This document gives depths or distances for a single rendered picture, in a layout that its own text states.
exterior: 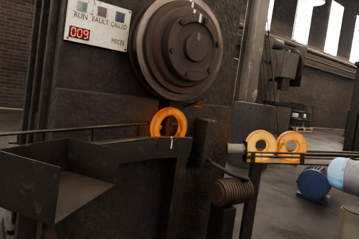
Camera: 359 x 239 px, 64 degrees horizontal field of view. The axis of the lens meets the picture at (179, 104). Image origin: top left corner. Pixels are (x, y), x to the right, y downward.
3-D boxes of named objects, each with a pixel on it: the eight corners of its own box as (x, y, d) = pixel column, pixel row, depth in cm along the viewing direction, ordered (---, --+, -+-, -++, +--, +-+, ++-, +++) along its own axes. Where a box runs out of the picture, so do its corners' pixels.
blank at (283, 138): (275, 130, 147) (278, 131, 143) (305, 131, 147) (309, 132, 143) (274, 160, 147) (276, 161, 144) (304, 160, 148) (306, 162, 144)
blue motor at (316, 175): (292, 198, 286) (297, 165, 284) (303, 186, 333) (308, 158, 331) (326, 209, 269) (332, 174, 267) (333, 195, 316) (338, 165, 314)
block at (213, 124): (187, 162, 149) (194, 117, 147) (199, 161, 153) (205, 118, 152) (201, 168, 140) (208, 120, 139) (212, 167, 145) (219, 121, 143)
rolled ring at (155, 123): (189, 109, 134) (186, 108, 137) (156, 106, 123) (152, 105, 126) (184, 148, 135) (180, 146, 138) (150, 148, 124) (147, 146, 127)
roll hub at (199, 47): (157, 75, 116) (166, 6, 114) (208, 84, 132) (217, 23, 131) (164, 76, 111) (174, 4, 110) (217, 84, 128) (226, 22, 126)
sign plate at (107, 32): (63, 39, 111) (68, -7, 110) (124, 52, 126) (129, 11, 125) (64, 39, 109) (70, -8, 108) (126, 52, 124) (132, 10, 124)
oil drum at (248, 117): (216, 159, 415) (225, 98, 410) (243, 158, 450) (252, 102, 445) (248, 172, 367) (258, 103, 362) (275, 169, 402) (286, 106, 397)
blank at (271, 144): (245, 129, 146) (247, 130, 143) (275, 130, 147) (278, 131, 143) (244, 159, 147) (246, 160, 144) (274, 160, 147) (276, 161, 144)
